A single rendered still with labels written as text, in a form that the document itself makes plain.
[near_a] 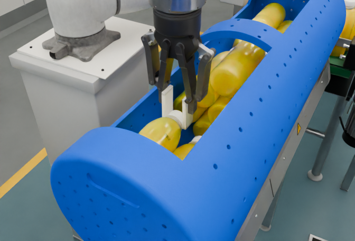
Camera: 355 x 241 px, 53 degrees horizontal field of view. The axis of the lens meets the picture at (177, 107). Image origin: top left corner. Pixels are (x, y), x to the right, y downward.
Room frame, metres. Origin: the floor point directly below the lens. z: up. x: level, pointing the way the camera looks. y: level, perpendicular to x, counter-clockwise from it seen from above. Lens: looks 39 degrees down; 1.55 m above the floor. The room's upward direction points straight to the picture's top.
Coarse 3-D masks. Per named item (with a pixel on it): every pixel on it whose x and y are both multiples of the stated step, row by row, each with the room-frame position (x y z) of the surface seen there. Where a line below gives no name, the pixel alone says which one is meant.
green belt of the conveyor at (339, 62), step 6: (330, 60) 1.09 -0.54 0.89; (336, 60) 1.09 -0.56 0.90; (342, 60) 1.09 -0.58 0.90; (330, 66) 1.08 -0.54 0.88; (342, 66) 1.06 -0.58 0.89; (330, 72) 1.08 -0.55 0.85; (336, 72) 1.06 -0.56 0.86; (342, 72) 1.05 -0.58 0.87; (348, 72) 1.04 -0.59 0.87; (348, 78) 1.05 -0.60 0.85
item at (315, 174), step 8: (352, 72) 1.31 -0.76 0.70; (336, 80) 1.25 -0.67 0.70; (344, 80) 1.25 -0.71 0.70; (352, 80) 1.30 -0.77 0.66; (328, 88) 1.19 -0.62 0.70; (336, 88) 1.19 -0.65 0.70; (344, 88) 1.19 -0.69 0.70; (352, 88) 1.02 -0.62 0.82; (344, 96) 1.14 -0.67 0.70; (336, 104) 1.32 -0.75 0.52; (344, 104) 1.30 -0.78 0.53; (336, 112) 1.31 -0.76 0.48; (336, 120) 1.30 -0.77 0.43; (312, 128) 1.38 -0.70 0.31; (328, 128) 1.32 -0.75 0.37; (336, 128) 1.31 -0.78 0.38; (320, 136) 1.33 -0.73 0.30; (328, 136) 1.31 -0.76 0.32; (328, 144) 1.30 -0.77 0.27; (320, 152) 1.32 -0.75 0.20; (328, 152) 1.31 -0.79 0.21; (320, 160) 1.31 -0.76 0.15; (320, 168) 1.30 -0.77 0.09; (312, 176) 1.32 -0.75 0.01; (320, 176) 1.32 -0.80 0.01
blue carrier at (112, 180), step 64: (256, 0) 1.09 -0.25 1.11; (320, 0) 0.86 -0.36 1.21; (320, 64) 0.70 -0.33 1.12; (128, 128) 0.52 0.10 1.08; (192, 128) 0.64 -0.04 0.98; (256, 128) 0.41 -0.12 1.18; (64, 192) 0.34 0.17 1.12; (128, 192) 0.28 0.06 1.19; (192, 192) 0.28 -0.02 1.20; (256, 192) 0.35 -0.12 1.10
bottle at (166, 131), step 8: (152, 120) 0.50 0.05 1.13; (160, 120) 0.48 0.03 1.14; (168, 120) 0.49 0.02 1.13; (176, 120) 0.51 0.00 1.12; (144, 128) 0.47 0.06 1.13; (152, 128) 0.46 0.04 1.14; (160, 128) 0.46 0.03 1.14; (168, 128) 0.47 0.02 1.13; (176, 128) 0.48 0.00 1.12; (152, 136) 0.44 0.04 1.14; (160, 136) 0.45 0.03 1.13; (168, 136) 0.45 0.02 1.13; (176, 136) 0.46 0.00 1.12; (160, 144) 0.43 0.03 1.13; (168, 144) 0.44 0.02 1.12; (176, 144) 0.46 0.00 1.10
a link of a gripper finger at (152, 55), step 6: (144, 36) 0.55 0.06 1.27; (144, 42) 0.55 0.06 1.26; (150, 48) 0.54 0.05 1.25; (156, 48) 0.56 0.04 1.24; (150, 54) 0.54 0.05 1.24; (156, 54) 0.55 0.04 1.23; (150, 60) 0.54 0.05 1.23; (156, 60) 0.55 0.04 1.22; (150, 66) 0.54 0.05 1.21; (156, 66) 0.55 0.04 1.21; (150, 72) 0.54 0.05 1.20; (156, 72) 0.56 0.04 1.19; (150, 78) 0.54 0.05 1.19; (150, 84) 0.54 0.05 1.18
